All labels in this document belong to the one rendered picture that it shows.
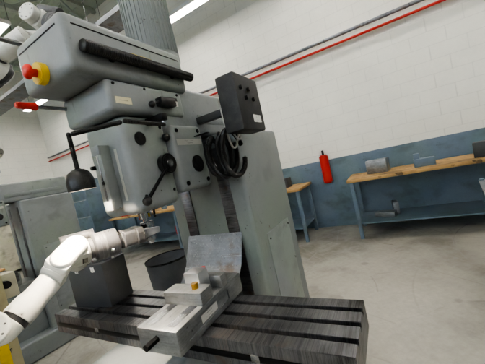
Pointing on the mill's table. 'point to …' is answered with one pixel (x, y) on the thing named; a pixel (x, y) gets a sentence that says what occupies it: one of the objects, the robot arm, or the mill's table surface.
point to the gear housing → (115, 104)
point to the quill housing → (136, 165)
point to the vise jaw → (183, 295)
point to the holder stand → (102, 282)
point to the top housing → (81, 68)
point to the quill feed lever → (167, 163)
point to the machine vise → (189, 317)
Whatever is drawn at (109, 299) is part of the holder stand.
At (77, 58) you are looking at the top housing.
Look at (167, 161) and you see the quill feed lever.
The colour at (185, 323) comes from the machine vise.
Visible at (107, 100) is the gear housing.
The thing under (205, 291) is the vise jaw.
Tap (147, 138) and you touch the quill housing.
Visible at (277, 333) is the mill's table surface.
